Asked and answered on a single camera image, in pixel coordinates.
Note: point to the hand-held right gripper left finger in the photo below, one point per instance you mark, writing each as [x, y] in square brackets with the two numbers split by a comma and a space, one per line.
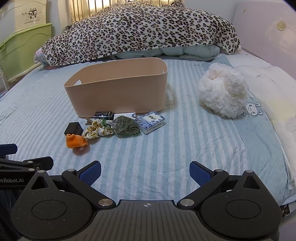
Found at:
[90, 173]

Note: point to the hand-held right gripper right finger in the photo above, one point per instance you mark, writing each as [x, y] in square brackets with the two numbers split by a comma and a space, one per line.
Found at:
[199, 173]

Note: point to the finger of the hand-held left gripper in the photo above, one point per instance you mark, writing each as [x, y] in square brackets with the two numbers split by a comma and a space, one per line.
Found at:
[34, 163]
[8, 149]

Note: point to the orange plush toy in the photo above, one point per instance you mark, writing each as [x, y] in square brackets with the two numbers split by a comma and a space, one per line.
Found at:
[75, 141]

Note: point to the sunflower print scrunchie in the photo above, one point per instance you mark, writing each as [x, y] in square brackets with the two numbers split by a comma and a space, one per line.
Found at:
[97, 130]

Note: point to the small black box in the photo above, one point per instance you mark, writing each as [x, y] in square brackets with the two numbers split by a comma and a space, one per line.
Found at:
[74, 128]

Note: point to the brown hair clip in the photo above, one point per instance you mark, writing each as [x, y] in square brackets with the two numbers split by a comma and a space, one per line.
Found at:
[89, 120]

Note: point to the blue striped bedsheet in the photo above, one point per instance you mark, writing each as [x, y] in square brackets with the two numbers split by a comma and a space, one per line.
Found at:
[143, 153]

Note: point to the green dried leaf packet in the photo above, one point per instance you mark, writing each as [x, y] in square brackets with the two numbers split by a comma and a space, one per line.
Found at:
[126, 126]

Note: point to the flat black box green print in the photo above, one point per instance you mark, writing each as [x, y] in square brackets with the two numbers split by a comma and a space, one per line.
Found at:
[104, 115]

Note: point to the white card round emblem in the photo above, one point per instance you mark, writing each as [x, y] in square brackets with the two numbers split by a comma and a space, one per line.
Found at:
[129, 115]

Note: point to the blue white patterned box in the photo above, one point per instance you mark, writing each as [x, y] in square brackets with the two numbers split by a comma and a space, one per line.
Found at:
[150, 120]

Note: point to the light blue rabbit print blanket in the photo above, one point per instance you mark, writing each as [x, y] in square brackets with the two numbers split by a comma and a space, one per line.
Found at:
[261, 129]

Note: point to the white fluffy plush toy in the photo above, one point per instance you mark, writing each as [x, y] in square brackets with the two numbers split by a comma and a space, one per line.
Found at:
[222, 92]

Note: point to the beige plastic storage bin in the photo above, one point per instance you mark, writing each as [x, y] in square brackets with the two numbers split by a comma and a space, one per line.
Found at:
[120, 90]

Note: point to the pink cloth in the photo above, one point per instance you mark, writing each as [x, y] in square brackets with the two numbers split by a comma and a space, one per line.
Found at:
[39, 58]

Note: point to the green cabinet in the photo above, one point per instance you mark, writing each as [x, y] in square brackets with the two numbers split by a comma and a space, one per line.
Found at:
[25, 44]

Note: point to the white quilted blanket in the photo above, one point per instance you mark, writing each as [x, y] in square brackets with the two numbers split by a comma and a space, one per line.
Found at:
[272, 83]

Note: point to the teal quilt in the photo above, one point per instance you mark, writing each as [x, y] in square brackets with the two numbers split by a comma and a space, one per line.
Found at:
[189, 52]

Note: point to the leopard print blanket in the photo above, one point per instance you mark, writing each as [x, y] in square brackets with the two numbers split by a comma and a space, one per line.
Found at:
[138, 30]

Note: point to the pink headboard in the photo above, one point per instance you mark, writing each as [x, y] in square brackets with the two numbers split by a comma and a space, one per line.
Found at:
[261, 27]

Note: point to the beige striped curtain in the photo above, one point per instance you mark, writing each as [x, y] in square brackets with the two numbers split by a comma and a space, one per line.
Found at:
[85, 10]

